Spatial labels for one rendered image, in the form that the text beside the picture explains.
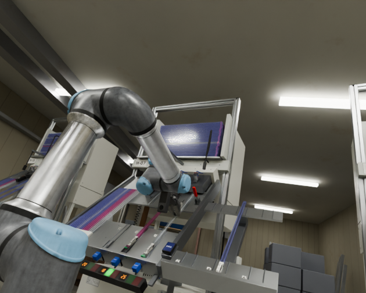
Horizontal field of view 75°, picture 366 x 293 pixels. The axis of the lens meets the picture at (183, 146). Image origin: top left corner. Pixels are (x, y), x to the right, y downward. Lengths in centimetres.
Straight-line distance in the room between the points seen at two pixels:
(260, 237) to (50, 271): 994
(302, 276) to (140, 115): 366
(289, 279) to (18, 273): 375
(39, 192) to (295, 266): 374
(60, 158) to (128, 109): 21
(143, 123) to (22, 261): 42
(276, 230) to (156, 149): 975
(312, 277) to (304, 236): 650
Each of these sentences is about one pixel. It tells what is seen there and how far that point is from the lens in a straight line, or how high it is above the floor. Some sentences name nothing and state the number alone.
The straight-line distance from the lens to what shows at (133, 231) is 127.
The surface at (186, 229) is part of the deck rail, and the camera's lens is 117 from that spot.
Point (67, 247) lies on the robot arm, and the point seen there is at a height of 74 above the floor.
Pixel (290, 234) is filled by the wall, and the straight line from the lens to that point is 1047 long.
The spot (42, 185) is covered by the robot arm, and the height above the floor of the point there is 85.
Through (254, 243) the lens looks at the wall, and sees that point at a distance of 1027.
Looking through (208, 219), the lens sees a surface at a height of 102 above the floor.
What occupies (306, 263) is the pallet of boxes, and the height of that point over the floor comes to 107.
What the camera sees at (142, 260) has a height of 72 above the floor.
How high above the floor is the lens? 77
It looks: 24 degrees up
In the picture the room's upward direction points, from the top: 13 degrees clockwise
